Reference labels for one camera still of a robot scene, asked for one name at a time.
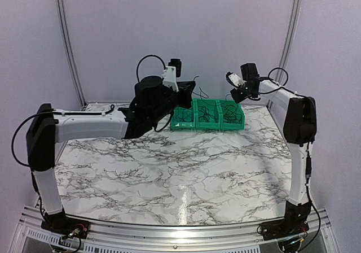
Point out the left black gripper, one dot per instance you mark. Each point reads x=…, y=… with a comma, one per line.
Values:
x=186, y=91

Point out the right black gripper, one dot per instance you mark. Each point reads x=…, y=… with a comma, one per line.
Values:
x=236, y=98

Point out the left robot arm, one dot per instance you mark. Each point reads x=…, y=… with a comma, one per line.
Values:
x=155, y=98

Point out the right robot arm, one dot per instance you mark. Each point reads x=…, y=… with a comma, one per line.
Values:
x=299, y=131

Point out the left green storage bin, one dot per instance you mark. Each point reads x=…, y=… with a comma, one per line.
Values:
x=183, y=119

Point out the green storage bin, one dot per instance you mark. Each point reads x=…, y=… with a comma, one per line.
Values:
x=232, y=115
x=207, y=114
x=183, y=119

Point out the right green storage bin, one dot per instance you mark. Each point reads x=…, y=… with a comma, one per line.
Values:
x=232, y=115

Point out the middle green storage bin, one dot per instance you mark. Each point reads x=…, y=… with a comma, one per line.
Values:
x=207, y=114

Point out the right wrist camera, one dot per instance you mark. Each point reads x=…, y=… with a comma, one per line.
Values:
x=234, y=79

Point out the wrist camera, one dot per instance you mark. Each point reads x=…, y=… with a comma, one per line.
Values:
x=234, y=79
x=170, y=74

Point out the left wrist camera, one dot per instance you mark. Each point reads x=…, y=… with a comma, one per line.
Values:
x=170, y=74

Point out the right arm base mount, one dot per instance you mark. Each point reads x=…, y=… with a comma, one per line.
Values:
x=280, y=229

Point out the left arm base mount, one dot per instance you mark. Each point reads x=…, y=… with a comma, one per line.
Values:
x=72, y=228

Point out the front aluminium rail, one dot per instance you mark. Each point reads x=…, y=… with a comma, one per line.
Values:
x=244, y=237

